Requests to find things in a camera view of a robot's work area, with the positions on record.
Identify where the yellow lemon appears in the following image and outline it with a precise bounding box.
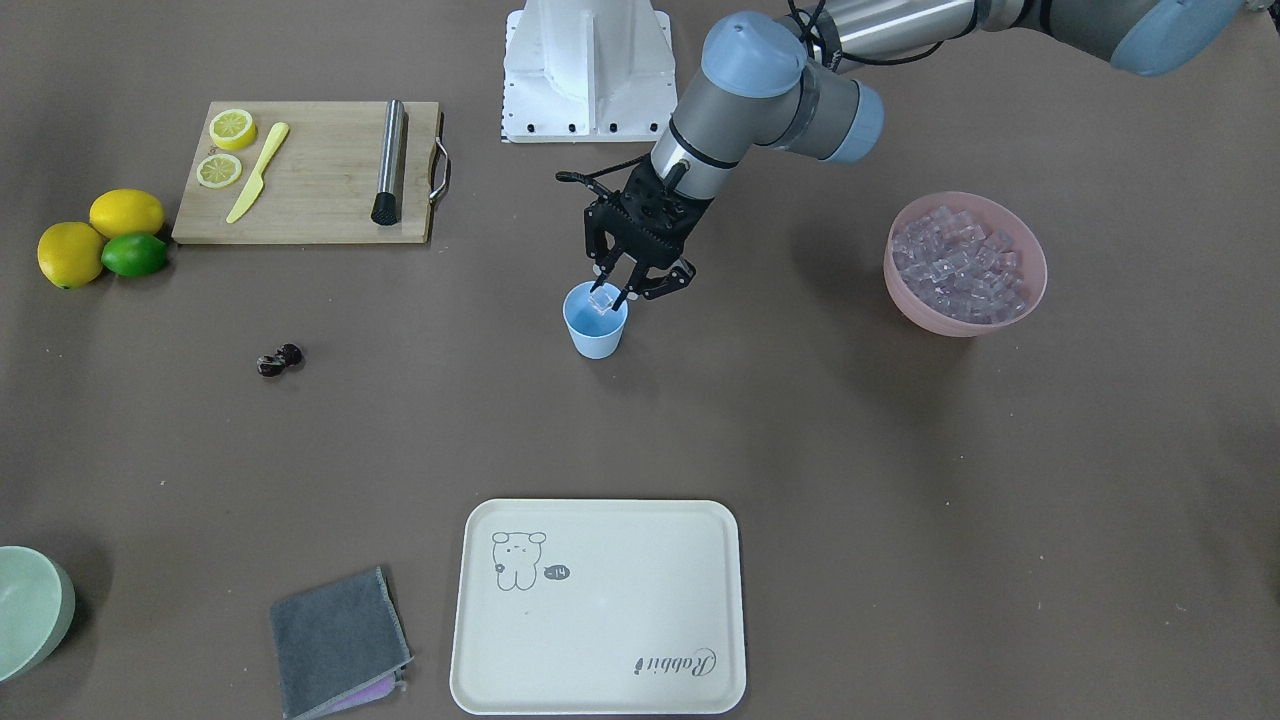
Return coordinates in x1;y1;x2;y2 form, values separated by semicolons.
37;222;106;290
90;188;166;240

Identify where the light blue plastic cup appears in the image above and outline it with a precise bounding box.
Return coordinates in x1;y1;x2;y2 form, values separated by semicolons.
562;281;628;360

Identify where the lemon slice two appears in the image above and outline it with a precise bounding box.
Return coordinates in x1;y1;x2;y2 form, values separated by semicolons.
195;152;243;190

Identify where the yellow lemon upper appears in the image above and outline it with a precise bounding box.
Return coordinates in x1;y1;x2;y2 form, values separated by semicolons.
90;188;166;240

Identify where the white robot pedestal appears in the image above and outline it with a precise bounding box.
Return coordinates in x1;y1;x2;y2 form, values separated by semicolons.
500;1;677;143

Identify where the cream rabbit tray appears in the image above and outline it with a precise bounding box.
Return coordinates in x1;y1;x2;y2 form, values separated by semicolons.
451;498;748;716

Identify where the pink bowl of ice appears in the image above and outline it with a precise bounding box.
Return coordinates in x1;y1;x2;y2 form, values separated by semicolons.
883;191;1048;337

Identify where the dark cherries pair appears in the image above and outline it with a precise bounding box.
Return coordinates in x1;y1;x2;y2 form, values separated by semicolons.
256;343;305;378

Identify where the lemon slice one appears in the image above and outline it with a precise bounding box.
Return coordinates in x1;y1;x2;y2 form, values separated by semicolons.
207;108;257;151

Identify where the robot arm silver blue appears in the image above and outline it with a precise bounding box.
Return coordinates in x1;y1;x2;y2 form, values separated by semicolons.
557;1;1243;311

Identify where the clear ice cube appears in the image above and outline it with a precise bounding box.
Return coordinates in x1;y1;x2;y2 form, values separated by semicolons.
588;284;618;316

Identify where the yellow lemon lower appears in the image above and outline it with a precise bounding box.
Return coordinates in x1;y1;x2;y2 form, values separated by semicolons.
37;222;106;290

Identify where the grey folded cloth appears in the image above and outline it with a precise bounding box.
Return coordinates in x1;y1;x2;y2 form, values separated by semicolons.
268;566;413;719

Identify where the mint green bowl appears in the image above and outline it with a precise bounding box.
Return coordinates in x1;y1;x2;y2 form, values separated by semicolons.
1;546;76;682

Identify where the green lime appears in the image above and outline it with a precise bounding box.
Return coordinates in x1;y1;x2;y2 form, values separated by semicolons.
100;232;168;277

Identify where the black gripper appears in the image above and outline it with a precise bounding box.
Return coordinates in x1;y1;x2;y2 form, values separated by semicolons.
584;161;710;311

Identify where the wooden cutting board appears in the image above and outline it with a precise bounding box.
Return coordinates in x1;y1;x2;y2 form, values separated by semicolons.
172;100;448;245

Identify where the yellow plastic knife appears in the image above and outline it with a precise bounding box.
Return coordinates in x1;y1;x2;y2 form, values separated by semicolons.
224;122;291;224

